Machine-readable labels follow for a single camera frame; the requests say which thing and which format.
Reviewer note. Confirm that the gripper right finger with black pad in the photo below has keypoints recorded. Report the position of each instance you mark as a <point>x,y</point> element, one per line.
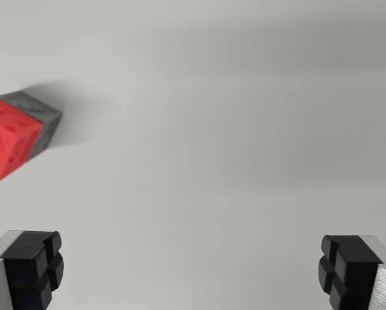
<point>354,274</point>

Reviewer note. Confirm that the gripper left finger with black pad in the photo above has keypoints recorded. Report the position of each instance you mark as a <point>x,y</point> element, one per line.
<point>22,274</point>

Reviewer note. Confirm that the red plastic cube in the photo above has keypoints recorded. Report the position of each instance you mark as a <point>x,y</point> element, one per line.
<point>7,139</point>

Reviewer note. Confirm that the grey plastic cube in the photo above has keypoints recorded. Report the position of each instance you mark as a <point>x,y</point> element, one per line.
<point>39,113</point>

